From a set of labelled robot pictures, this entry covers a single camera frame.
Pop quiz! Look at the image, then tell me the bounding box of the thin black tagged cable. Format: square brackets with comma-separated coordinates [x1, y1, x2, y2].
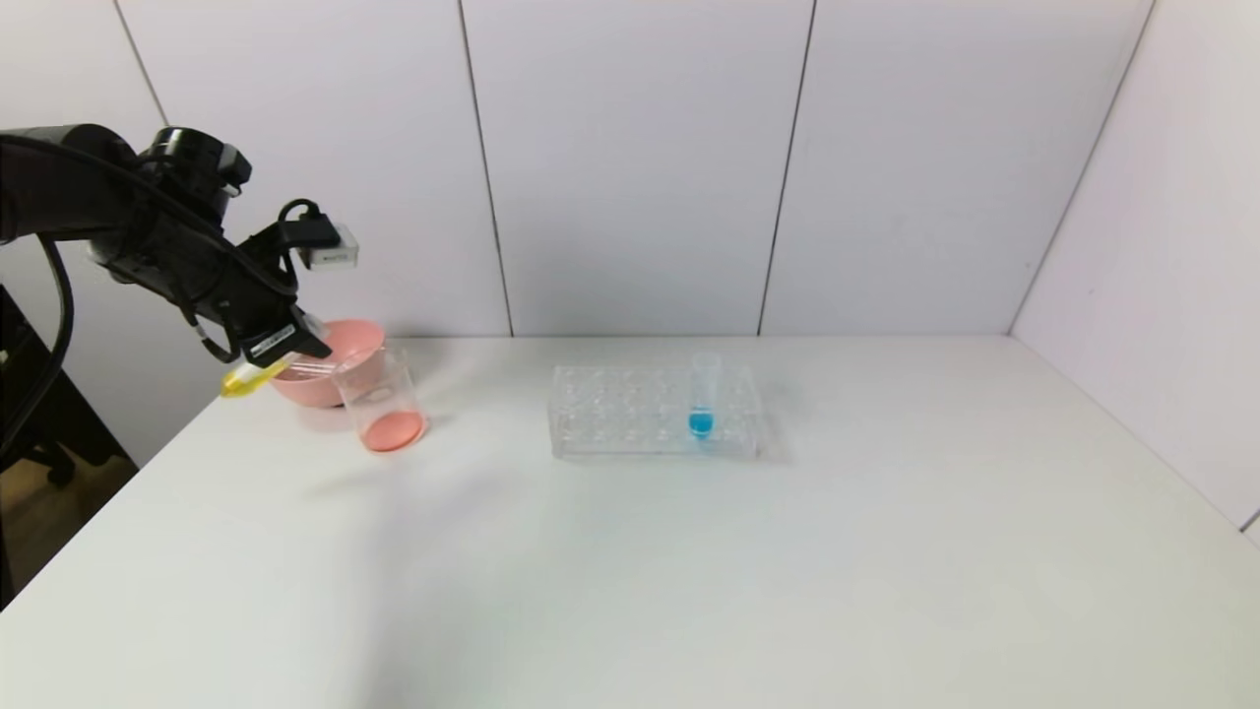
[180, 295, 245, 365]

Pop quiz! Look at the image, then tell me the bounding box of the clear acrylic test tube rack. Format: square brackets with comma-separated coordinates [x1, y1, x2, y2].
[549, 364, 764, 461]

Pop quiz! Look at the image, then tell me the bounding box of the clear glass beaker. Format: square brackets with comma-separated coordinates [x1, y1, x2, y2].
[332, 347, 427, 454]

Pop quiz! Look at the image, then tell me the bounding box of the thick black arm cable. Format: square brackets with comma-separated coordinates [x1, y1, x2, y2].
[0, 231, 78, 470]

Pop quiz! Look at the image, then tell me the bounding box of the black chair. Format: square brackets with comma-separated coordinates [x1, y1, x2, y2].
[0, 284, 135, 488]

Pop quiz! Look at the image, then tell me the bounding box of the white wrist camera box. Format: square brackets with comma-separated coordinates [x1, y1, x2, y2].
[295, 225, 360, 270]

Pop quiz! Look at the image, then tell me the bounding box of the pink bowl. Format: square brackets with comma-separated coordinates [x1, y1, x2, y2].
[268, 318, 387, 410]

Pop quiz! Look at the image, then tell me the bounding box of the black camera cable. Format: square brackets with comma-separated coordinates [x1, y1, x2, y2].
[278, 199, 342, 249]

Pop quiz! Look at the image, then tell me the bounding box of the test tube with yellow pigment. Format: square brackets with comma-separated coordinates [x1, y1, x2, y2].
[219, 354, 296, 399]

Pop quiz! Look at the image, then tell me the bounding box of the test tube with blue pigment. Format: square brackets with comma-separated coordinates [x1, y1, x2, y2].
[689, 353, 723, 440]

